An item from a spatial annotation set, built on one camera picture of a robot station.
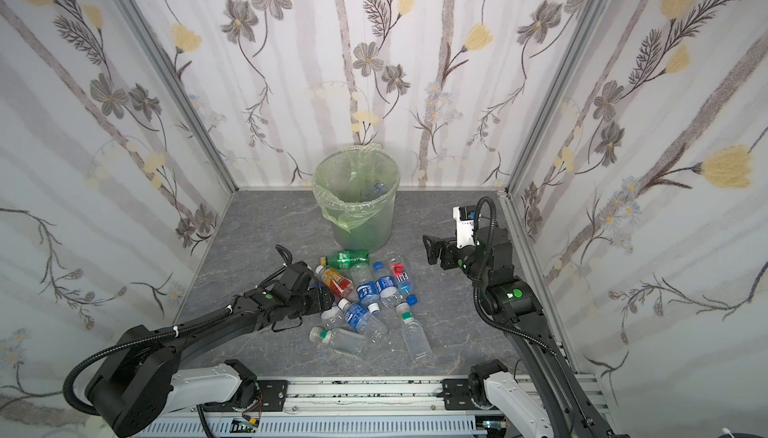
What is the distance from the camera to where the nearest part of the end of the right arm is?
2.02 ft

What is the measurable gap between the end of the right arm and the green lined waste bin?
0.23 meters

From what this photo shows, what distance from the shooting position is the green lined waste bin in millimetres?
811
